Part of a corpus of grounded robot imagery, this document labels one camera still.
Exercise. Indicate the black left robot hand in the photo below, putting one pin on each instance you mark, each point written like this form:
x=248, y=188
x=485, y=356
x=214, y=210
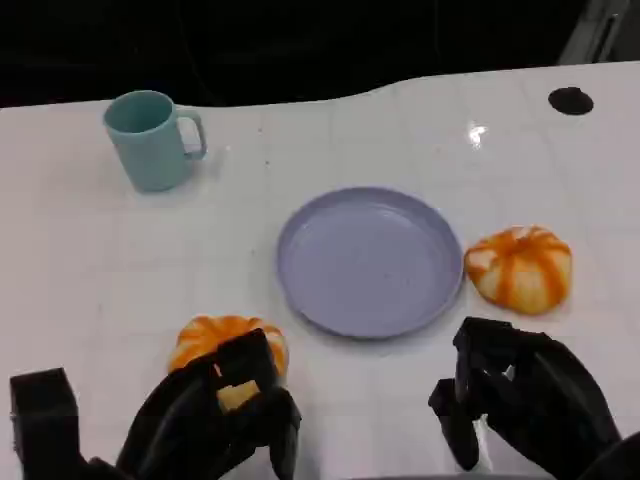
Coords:
x=170, y=430

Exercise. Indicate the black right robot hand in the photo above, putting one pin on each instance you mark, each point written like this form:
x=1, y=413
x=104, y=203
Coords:
x=545, y=400

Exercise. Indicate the orange and white bread roll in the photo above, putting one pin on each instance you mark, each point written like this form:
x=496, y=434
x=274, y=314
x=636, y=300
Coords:
x=200, y=340
x=520, y=272

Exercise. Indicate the lilac plate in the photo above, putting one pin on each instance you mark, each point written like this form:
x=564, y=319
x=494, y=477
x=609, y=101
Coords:
x=370, y=262

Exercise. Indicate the pale green mug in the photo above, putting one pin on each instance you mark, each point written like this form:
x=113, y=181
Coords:
x=150, y=150

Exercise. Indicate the black round table grommet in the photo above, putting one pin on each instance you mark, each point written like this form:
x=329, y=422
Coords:
x=570, y=101

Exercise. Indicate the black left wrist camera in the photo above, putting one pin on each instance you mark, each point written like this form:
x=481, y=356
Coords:
x=42, y=415

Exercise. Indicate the grey metal frame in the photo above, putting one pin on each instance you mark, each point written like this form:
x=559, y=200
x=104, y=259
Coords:
x=595, y=30

